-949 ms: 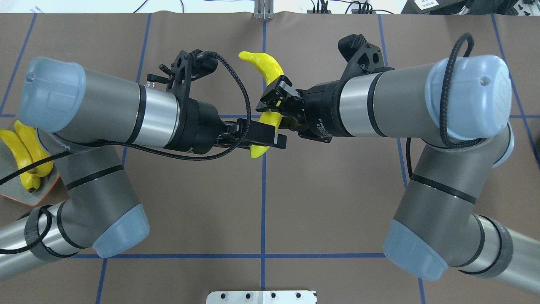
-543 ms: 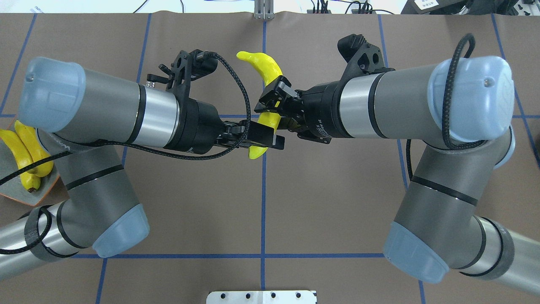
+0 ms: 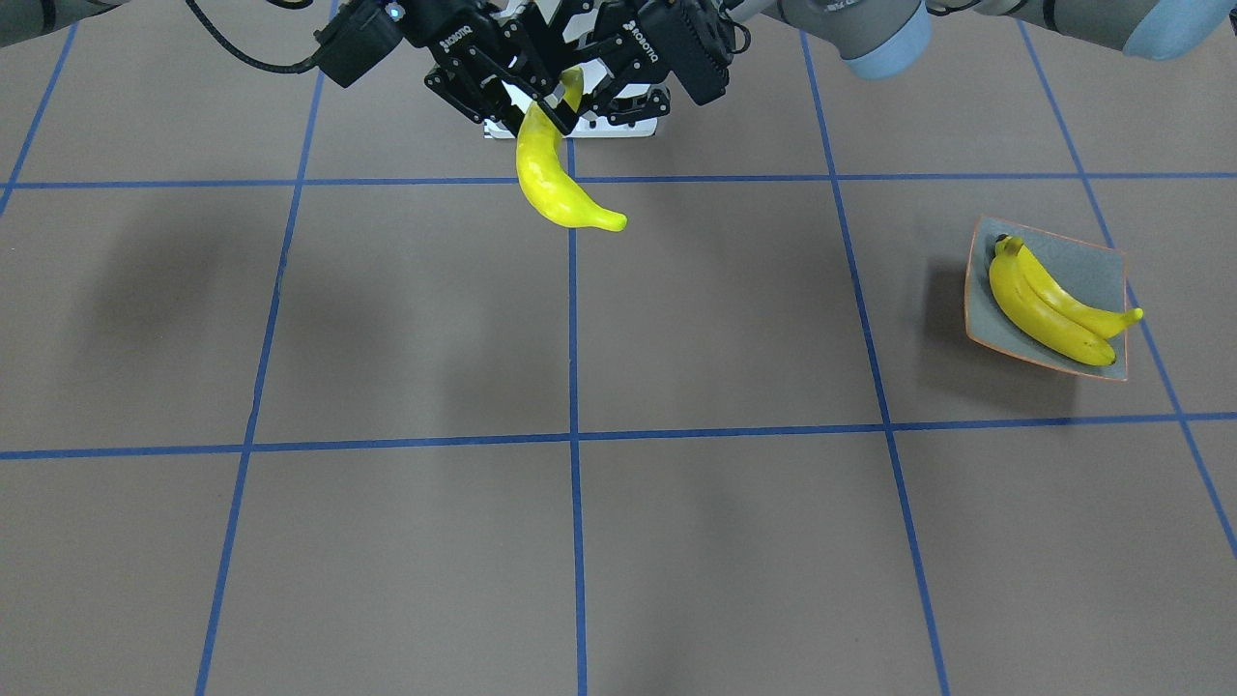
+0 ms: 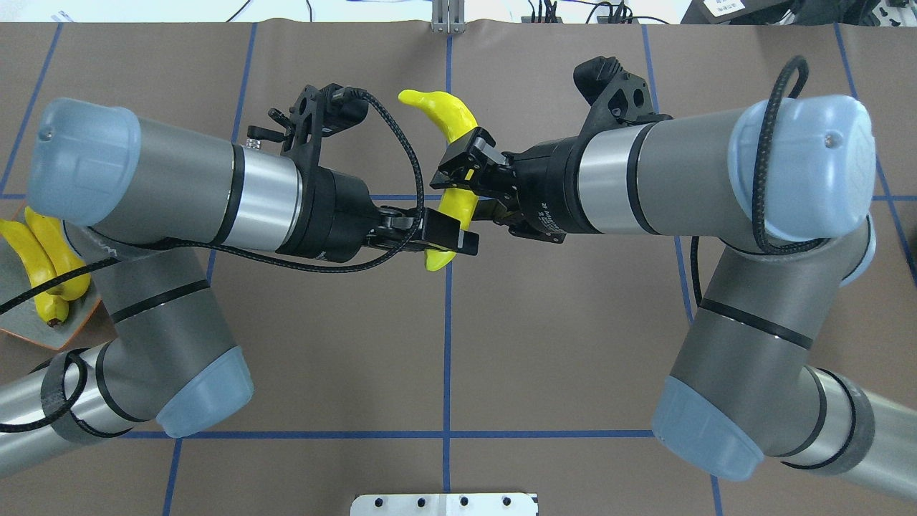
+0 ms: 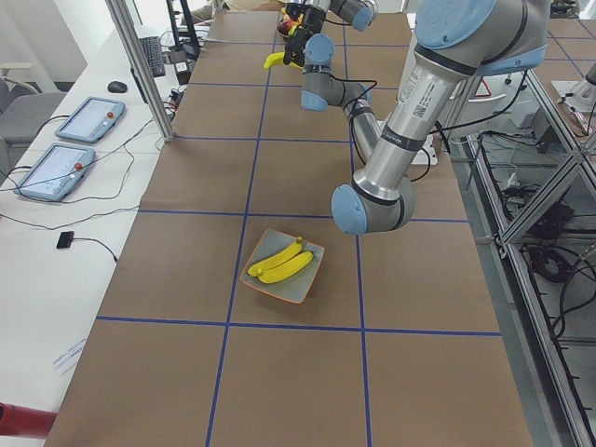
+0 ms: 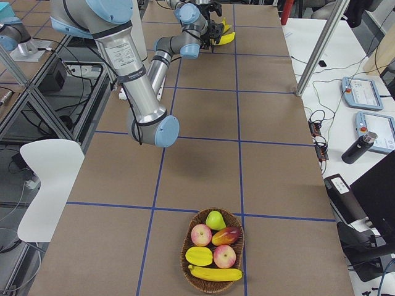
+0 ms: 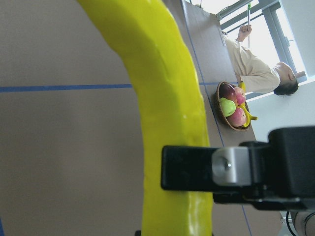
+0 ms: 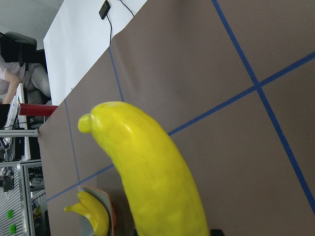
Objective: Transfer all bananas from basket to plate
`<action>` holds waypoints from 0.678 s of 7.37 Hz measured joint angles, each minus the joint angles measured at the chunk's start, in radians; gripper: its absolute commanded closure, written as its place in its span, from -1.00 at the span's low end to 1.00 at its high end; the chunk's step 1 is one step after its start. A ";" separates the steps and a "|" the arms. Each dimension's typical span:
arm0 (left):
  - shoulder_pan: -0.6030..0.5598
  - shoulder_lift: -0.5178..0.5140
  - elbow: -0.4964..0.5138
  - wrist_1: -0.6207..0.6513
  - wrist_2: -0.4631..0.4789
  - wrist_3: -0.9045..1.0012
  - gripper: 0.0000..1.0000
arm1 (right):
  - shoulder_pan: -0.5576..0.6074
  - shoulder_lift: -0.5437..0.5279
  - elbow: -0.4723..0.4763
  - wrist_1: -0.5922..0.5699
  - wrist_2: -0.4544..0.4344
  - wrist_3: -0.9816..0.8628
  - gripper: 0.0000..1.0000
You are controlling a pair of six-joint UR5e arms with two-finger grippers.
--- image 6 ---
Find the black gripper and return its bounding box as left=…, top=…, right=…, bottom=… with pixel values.
left=202, top=20, right=224, bottom=49

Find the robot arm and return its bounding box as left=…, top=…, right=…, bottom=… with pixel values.
left=51, top=1, right=180, bottom=147
left=147, top=1, right=225, bottom=95

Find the upper teach pendant tablet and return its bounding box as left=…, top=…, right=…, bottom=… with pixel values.
left=341, top=77, right=383, bottom=111

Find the teach pendant tablet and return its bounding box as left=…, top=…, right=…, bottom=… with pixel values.
left=341, top=77, right=383, bottom=111
left=355, top=112, right=394, bottom=154

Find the black drink bottle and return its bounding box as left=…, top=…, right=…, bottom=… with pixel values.
left=341, top=131, right=378, bottom=164

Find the green pear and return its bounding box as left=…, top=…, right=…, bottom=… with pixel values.
left=206, top=210, right=226, bottom=231

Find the lower teach pendant tablet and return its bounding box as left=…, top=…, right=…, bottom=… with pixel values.
left=355, top=112, right=394, bottom=154

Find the dark red mango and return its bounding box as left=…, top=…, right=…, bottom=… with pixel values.
left=212, top=226, right=241, bottom=246

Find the pink apple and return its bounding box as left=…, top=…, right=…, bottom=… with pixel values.
left=191, top=224, right=212, bottom=247
left=213, top=245, right=236, bottom=269

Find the white plastic chair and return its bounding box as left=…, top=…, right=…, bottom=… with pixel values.
left=17, top=139, right=85, bottom=242

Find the black printer box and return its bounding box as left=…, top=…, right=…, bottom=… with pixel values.
left=324, top=174, right=367, bottom=224

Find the yellow lemon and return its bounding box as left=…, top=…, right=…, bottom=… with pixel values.
left=185, top=247, right=213, bottom=266

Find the black monitor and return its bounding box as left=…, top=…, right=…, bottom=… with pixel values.
left=351, top=152, right=394, bottom=239

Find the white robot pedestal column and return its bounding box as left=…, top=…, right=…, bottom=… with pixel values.
left=118, top=0, right=164, bottom=101

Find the aluminium frame post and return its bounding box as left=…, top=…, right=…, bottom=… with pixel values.
left=295, top=1, right=349, bottom=97

